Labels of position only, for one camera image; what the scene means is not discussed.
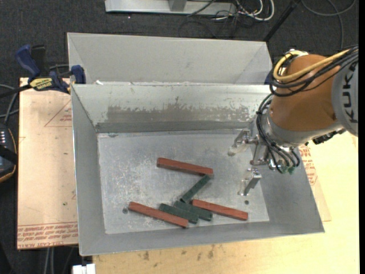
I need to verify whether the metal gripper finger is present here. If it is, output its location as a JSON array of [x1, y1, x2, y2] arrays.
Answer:
[[237, 168, 263, 197], [228, 129, 259, 157]]

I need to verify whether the red-brown flat block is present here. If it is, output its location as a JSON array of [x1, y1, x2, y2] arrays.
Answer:
[[128, 201, 190, 229], [192, 199, 249, 222], [156, 157, 214, 178]]

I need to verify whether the dark green flat block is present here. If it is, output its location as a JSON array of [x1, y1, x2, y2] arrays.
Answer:
[[173, 200, 214, 222], [158, 203, 200, 225], [180, 174, 212, 204]]

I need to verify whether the grey metal bin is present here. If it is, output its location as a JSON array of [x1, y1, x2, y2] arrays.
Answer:
[[67, 32, 326, 257]]

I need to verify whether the brown cardboard board, red print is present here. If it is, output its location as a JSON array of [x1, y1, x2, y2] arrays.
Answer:
[[17, 77, 332, 251]]

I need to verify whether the black cylinder on white bracket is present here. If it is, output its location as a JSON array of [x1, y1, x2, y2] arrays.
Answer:
[[311, 130, 344, 146]]

